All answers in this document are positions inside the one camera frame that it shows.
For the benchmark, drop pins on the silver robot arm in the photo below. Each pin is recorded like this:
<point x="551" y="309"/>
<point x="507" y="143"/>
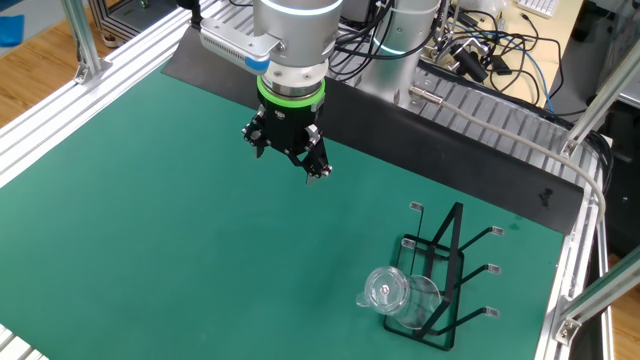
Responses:
<point x="300" y="30"/>

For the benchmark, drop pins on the black cabinet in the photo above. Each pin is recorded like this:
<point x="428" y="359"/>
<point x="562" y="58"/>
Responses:
<point x="625" y="200"/>

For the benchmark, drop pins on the green table mat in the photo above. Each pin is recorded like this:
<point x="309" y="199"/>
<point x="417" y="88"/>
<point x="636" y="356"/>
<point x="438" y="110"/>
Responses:
<point x="150" y="225"/>

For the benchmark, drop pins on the beige desk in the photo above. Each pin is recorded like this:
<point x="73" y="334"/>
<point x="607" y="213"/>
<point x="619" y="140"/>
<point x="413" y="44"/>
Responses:
<point x="567" y="35"/>

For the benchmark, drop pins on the black rubber strip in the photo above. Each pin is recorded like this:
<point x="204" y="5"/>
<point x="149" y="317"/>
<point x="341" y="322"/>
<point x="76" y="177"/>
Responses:
<point x="400" y="140"/>

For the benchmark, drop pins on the aluminium profile table frame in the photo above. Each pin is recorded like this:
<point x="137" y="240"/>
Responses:
<point x="50" y="122"/>

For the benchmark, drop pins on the white keyboard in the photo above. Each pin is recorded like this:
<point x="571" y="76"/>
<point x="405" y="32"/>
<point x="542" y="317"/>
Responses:
<point x="540" y="6"/>

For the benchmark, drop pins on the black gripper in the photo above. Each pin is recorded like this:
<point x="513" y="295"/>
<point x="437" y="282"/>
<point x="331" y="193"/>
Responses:
<point x="290" y="125"/>

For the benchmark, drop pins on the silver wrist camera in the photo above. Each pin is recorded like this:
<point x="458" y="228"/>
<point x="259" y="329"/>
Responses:
<point x="230" y="46"/>

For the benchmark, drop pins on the black striped equipment frame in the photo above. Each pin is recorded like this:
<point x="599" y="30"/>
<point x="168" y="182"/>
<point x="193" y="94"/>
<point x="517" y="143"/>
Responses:
<point x="130" y="17"/>

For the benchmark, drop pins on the grey control box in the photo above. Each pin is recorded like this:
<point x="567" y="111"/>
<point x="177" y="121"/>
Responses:
<point x="360" y="9"/>

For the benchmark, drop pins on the aluminium frame post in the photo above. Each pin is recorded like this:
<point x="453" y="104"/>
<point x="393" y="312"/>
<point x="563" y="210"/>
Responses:
<point x="600" y="100"/>
<point x="600" y="292"/>
<point x="82" y="35"/>

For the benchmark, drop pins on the black cylindrical device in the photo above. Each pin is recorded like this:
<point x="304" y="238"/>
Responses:
<point x="470" y="65"/>

